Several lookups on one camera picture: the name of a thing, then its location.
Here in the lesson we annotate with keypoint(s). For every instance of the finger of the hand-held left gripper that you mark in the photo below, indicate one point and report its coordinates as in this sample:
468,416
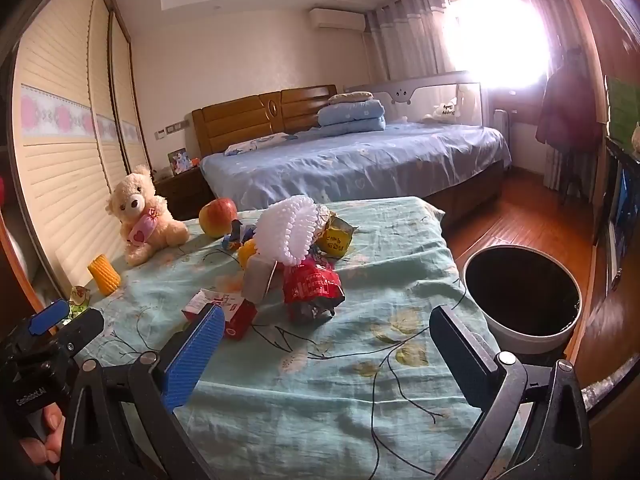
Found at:
48,317
82,330

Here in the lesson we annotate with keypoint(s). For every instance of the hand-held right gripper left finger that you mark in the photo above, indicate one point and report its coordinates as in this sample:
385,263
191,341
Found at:
192,355

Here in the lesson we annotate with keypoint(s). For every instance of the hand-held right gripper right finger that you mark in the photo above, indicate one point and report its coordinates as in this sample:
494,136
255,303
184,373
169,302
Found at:
460,355

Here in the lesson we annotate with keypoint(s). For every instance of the white waste bin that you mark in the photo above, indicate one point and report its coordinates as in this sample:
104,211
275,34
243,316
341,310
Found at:
520,341

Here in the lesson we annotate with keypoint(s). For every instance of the red and white box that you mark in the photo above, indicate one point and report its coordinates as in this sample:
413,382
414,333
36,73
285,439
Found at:
235,310

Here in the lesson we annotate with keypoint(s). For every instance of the grey carton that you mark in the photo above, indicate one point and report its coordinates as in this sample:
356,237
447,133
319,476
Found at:
257,280

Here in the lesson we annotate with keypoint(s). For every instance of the blue and brown wrapper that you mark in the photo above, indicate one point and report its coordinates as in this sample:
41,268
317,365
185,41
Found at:
235,239

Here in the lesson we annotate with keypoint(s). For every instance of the red and white snack packet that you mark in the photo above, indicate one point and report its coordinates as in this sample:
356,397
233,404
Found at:
310,287

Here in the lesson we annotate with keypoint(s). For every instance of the white foam fruit net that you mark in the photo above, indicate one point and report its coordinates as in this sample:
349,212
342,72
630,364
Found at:
292,230

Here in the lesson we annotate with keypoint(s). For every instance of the yellow green snack packet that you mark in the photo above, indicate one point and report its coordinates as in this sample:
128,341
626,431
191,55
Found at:
336,236

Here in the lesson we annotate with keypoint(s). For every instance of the person's left hand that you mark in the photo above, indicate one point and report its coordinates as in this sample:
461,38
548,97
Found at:
47,435

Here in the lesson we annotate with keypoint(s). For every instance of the green candy wrapper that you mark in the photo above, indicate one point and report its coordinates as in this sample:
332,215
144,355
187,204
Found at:
79,299

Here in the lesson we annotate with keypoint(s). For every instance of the yellow corn toy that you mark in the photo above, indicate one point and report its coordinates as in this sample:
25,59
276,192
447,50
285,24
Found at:
105,275

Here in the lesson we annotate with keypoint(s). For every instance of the teal floral cloth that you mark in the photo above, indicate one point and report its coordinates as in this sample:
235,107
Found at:
350,360

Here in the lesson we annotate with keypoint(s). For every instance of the cream teddy bear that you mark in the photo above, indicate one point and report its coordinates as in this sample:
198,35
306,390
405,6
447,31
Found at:
142,210

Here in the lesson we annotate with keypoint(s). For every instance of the red apple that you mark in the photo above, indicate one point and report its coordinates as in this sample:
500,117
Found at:
217,217

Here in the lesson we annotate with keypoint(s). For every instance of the cream slatted wardrobe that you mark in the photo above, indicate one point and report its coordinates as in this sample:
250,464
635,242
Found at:
60,160

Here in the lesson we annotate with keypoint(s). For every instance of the wooden nightstand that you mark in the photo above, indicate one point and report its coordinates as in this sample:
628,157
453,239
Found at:
182,187

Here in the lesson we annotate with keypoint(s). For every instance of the patterned curtain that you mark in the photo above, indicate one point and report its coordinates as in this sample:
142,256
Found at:
405,35
552,172

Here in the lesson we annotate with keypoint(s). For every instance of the black cabinet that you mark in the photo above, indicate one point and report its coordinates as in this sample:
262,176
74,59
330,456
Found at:
622,220

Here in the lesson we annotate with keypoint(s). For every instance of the blue sheet bed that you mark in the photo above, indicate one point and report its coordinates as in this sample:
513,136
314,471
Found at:
360,165

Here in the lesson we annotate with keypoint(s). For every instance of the white printed pillow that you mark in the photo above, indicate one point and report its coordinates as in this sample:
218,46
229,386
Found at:
255,144

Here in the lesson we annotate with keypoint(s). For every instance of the white radiator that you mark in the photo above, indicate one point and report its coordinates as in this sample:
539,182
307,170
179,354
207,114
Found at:
501,121

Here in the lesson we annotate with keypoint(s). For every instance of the wooden headboard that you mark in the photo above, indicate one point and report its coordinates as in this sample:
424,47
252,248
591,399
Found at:
235,120

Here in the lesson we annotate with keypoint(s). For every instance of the white plush toy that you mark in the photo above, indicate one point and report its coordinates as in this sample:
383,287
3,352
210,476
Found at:
442,111

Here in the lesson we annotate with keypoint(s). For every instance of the folded blue quilt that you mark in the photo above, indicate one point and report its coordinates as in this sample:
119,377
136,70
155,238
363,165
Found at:
352,117

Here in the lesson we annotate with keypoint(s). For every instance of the dark red coat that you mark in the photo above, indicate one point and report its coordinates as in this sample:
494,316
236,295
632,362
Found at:
570,105

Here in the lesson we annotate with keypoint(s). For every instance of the beige pillow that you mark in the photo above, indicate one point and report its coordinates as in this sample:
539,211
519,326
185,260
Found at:
350,97

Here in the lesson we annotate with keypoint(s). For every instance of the stack of green boxes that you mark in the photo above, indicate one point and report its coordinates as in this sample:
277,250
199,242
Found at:
622,110

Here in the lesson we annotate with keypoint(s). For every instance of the bright window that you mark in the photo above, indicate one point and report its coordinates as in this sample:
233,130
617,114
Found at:
500,35

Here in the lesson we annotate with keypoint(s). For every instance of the white air conditioner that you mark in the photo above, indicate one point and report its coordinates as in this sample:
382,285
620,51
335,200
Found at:
337,18

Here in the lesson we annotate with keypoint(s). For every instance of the photo frame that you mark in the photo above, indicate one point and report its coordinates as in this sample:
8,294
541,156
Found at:
178,161

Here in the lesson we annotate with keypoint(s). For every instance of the wall switch panel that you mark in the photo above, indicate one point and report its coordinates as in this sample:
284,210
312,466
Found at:
170,130

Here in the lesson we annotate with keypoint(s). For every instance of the grey bed guard rail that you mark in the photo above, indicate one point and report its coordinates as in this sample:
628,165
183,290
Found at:
415,95

